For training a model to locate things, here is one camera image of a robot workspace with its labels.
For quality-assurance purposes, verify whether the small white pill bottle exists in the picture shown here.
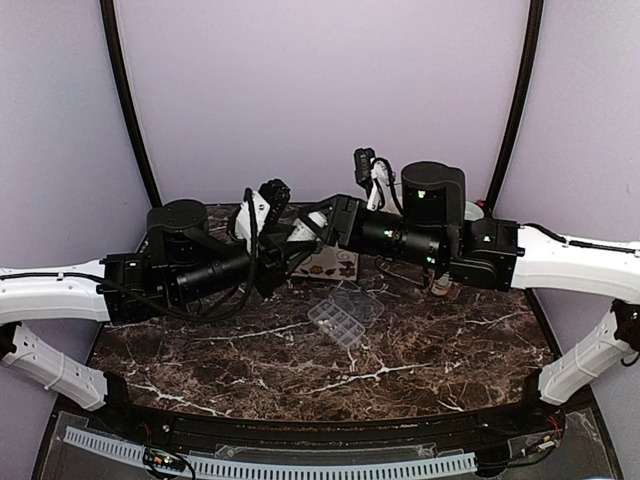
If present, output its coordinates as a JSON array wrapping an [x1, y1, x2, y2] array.
[[287, 219, 317, 242]]

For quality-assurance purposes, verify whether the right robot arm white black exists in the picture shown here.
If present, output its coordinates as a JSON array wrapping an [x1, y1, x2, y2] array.
[[298, 161, 639, 434]]

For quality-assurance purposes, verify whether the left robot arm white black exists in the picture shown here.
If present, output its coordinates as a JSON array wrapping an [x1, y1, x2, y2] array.
[[1, 192, 327, 436]]

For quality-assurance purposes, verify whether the black frame post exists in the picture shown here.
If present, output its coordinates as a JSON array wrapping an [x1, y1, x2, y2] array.
[[99, 0, 162, 207], [485, 0, 544, 214]]

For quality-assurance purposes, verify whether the orange pill bottle grey cap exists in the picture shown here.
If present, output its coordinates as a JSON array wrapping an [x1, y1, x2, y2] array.
[[430, 275, 452, 297]]

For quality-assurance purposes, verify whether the black front table rail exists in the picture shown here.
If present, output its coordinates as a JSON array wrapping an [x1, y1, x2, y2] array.
[[90, 403, 566, 451]]

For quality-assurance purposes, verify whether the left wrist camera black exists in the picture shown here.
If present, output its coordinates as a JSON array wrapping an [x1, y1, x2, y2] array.
[[258, 179, 291, 215]]

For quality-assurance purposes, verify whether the white slotted cable duct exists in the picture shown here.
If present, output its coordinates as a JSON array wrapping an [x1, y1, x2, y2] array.
[[62, 427, 478, 479]]

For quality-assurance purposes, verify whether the right black frame post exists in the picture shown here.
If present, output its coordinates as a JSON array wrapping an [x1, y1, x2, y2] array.
[[485, 0, 544, 214]]

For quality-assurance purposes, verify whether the small green bowl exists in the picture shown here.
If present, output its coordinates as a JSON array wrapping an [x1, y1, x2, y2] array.
[[464, 201, 485, 221]]

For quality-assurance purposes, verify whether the clear plastic pill organizer box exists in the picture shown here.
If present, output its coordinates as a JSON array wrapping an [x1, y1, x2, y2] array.
[[307, 281, 385, 349]]

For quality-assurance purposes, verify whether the left black frame post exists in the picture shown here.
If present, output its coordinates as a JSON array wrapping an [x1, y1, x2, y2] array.
[[99, 0, 162, 207]]

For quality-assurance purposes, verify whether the white bottle cap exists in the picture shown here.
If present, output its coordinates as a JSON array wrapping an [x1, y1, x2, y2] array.
[[309, 211, 327, 227]]

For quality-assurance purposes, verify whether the square floral ceramic plate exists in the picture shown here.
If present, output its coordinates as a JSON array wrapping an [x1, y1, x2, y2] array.
[[292, 246, 359, 281]]

